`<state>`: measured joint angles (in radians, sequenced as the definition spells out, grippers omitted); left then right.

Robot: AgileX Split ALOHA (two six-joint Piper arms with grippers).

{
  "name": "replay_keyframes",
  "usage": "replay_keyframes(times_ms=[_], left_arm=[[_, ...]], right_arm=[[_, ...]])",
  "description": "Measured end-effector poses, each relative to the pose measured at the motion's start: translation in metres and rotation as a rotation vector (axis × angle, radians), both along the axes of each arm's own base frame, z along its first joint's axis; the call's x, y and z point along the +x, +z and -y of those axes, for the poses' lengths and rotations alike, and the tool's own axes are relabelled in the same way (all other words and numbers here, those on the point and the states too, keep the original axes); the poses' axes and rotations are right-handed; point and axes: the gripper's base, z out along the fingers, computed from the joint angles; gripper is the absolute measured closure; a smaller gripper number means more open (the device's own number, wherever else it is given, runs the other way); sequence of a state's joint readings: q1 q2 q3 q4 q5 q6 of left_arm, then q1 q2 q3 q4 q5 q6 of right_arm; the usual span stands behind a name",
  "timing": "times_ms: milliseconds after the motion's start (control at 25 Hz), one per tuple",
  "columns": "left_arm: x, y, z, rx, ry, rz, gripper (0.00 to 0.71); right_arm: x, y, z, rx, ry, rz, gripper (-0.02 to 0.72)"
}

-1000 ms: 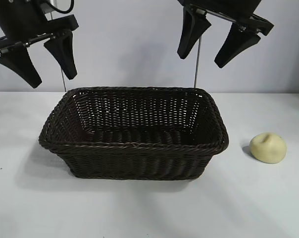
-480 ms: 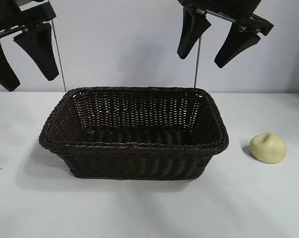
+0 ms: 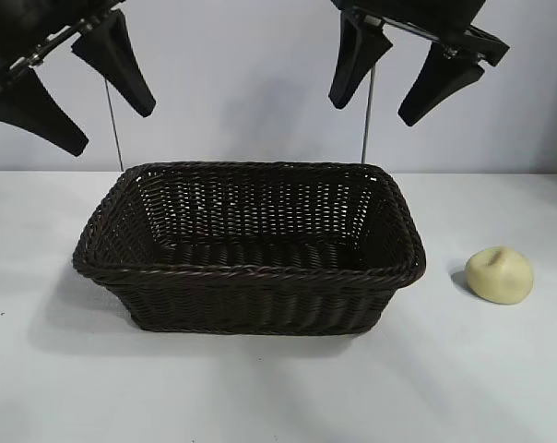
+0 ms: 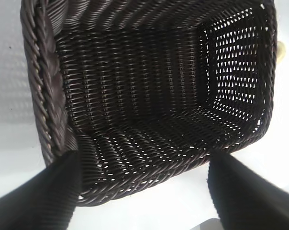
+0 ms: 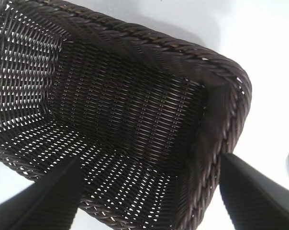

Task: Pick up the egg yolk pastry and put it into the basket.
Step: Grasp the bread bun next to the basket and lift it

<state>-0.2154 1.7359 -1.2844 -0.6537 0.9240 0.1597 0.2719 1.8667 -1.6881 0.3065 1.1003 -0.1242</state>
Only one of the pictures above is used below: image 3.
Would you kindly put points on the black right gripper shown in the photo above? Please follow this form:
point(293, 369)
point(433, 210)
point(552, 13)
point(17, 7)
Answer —
point(421, 9)

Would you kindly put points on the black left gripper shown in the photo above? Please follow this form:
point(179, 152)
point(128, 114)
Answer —
point(15, 27)

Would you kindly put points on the pale yellow egg yolk pastry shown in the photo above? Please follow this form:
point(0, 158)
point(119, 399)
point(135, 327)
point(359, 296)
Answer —
point(500, 277)

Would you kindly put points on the dark brown woven wicker basket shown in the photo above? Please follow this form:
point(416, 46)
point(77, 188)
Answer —
point(260, 295)

